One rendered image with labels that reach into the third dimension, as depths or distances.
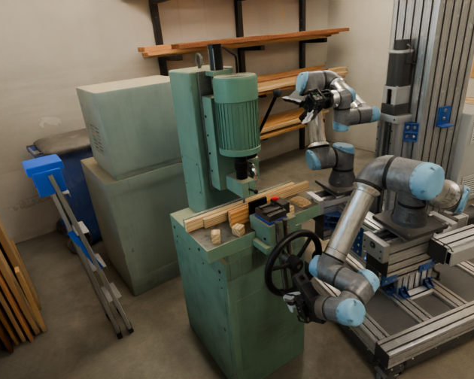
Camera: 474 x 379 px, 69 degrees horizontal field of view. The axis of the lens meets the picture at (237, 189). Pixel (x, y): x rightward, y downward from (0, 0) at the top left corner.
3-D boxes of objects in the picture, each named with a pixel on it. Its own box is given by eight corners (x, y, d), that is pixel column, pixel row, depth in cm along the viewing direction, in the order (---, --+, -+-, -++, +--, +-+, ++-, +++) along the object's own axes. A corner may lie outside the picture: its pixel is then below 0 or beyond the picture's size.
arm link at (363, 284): (349, 259, 114) (329, 280, 109) (381, 274, 106) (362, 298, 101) (350, 274, 118) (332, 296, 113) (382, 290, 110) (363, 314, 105)
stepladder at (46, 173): (113, 345, 210) (25, 172, 154) (100, 321, 229) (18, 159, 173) (137, 330, 218) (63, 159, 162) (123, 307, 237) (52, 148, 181)
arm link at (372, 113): (335, 83, 201) (378, 128, 165) (317, 86, 199) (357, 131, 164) (338, 64, 193) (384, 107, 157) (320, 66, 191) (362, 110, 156)
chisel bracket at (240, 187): (243, 201, 150) (241, 183, 146) (226, 191, 161) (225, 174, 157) (256, 196, 153) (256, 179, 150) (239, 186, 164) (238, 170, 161)
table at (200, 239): (220, 277, 128) (218, 263, 125) (185, 241, 152) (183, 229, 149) (335, 222, 156) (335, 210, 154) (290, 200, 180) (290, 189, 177)
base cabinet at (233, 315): (238, 396, 173) (226, 284, 143) (188, 325, 218) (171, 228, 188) (305, 351, 194) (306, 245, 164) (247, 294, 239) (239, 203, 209)
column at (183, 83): (207, 223, 172) (186, 72, 142) (187, 207, 189) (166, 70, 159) (244, 210, 182) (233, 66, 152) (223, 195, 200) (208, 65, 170)
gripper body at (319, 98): (306, 89, 145) (327, 85, 150) (298, 104, 151) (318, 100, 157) (317, 102, 142) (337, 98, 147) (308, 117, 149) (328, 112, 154)
